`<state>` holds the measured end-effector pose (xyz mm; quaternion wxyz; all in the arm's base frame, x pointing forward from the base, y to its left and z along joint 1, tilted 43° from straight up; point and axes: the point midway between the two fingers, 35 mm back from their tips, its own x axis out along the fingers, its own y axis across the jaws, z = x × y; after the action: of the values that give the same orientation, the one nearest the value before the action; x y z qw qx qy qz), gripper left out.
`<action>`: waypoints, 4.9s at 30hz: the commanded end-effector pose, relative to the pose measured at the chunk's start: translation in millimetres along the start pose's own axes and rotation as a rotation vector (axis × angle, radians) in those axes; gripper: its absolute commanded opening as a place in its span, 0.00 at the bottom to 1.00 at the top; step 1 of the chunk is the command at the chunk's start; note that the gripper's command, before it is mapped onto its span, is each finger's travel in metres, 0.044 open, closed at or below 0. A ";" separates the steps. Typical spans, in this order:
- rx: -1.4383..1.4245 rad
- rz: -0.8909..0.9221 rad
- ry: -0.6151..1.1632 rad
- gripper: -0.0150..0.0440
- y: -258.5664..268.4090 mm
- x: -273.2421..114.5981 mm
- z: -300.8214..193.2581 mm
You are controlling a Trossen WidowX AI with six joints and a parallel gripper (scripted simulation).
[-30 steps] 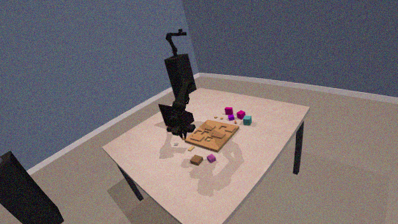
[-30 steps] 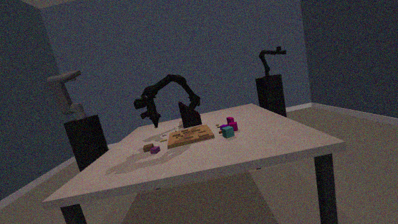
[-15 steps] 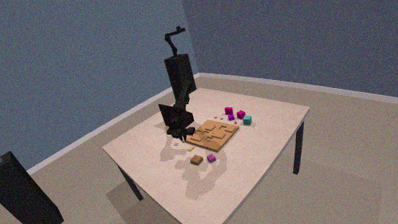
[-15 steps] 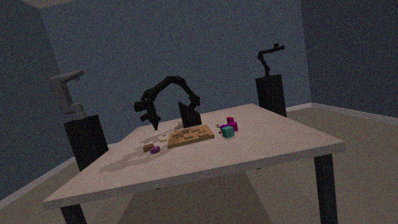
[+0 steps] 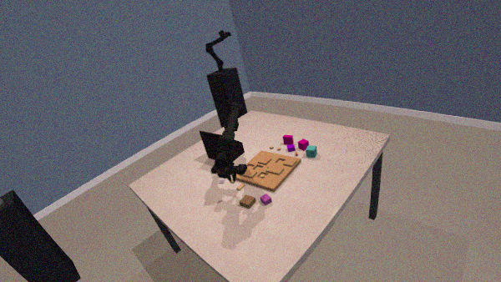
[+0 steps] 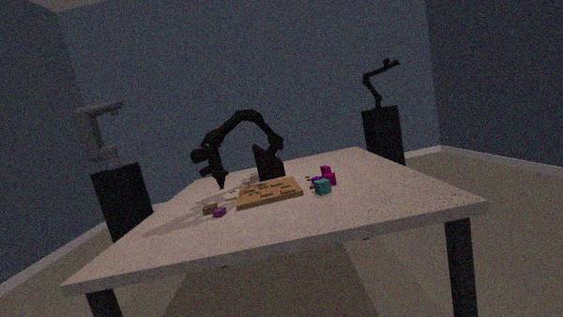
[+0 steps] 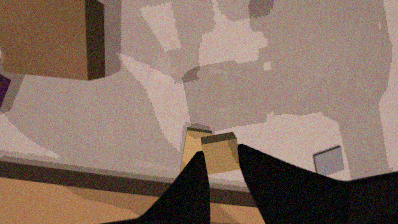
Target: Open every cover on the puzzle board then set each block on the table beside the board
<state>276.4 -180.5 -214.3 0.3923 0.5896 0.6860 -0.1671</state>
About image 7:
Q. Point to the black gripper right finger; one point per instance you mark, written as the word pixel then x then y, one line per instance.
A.
pixel 288 194

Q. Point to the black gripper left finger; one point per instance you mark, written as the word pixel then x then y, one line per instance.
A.
pixel 186 201

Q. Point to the tan block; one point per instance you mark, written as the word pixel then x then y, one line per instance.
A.
pixel 220 152
pixel 192 144

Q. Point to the brown block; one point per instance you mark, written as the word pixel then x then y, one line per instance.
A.
pixel 53 38

